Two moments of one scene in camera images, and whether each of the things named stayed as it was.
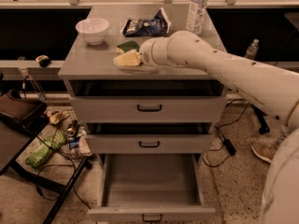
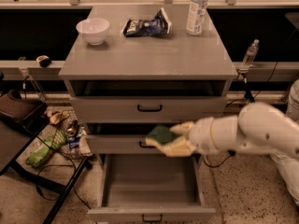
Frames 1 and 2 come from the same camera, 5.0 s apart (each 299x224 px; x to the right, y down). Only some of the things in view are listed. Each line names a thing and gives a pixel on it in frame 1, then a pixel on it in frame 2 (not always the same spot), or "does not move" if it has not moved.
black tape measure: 44,61 does not move
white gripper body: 148,53 to 201,135
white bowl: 93,30 does not move
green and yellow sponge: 125,47 to 163,133
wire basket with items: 68,133 does not move
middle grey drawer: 151,137 does not move
